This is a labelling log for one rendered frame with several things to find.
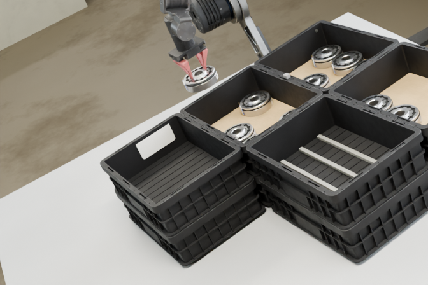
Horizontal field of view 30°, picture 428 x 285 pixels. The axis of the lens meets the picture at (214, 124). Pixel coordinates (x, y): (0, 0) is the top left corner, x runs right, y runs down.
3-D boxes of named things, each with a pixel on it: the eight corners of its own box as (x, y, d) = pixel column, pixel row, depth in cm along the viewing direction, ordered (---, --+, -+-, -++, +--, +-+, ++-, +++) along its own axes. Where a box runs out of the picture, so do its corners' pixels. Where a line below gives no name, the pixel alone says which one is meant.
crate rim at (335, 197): (246, 154, 220) (242, 147, 219) (327, 98, 229) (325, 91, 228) (335, 205, 187) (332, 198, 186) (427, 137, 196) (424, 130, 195)
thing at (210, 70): (178, 81, 245) (178, 79, 244) (204, 63, 248) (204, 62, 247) (193, 88, 236) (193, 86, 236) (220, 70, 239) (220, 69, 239)
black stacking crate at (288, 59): (263, 93, 267) (252, 65, 262) (330, 49, 276) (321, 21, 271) (337, 125, 234) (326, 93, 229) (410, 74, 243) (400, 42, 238)
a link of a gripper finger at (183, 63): (210, 72, 240) (199, 46, 235) (191, 84, 238) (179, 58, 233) (199, 67, 245) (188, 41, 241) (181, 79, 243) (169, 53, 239)
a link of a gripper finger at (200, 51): (216, 68, 240) (204, 42, 236) (197, 81, 238) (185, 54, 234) (206, 63, 246) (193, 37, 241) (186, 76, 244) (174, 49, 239)
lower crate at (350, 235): (270, 211, 230) (256, 179, 224) (347, 155, 239) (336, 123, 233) (358, 269, 197) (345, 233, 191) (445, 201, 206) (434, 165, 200)
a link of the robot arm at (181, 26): (187, -12, 233) (159, -8, 230) (200, -3, 223) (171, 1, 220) (189, 28, 237) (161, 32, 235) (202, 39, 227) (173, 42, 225)
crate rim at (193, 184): (100, 168, 245) (97, 162, 243) (179, 117, 254) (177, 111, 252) (156, 215, 211) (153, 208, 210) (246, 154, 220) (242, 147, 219)
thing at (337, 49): (306, 58, 267) (305, 56, 267) (328, 43, 270) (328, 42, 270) (323, 64, 259) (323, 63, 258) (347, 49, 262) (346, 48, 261)
